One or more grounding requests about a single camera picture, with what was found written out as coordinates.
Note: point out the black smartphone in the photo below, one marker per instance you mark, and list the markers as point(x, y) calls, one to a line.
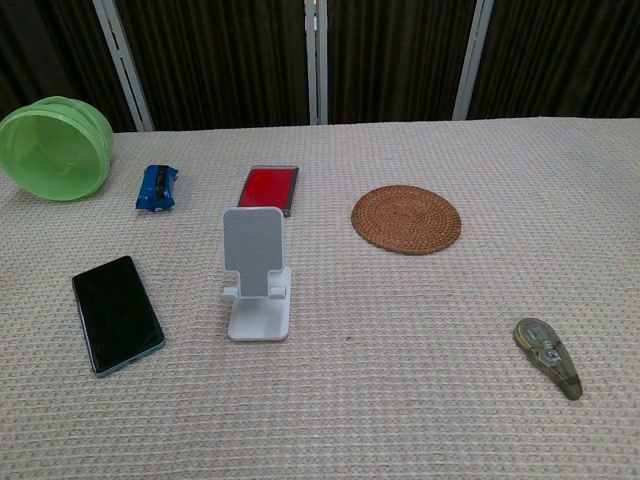
point(117, 312)

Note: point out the white phone stand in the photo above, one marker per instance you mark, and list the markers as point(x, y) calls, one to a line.
point(255, 270)

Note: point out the red box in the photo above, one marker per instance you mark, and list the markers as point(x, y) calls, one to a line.
point(267, 186)

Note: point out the round woven rattan coaster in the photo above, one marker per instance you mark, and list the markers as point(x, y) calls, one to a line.
point(406, 219)

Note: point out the beige woven tablecloth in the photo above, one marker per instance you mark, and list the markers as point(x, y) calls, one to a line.
point(400, 375)

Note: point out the blue snack packet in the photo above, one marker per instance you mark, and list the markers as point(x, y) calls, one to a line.
point(157, 187)

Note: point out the dark curtain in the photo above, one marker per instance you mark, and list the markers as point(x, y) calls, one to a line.
point(225, 55)

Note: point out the green correction tape dispenser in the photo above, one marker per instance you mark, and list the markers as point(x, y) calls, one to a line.
point(547, 355)

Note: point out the green plastic bowl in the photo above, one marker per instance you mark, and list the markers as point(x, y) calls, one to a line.
point(50, 150)

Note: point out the grey metal frame post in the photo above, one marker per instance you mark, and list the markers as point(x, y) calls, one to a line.
point(471, 55)
point(122, 60)
point(316, 60)

